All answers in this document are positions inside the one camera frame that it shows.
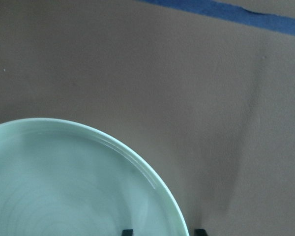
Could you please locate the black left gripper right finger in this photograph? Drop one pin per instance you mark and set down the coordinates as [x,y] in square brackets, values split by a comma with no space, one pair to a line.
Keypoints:
[200,232]

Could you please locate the light green ceramic plate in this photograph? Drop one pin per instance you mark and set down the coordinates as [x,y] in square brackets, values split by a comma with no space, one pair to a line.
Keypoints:
[61,178]

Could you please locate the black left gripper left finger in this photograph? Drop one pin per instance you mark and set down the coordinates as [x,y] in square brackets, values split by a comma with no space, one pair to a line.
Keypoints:
[127,232]

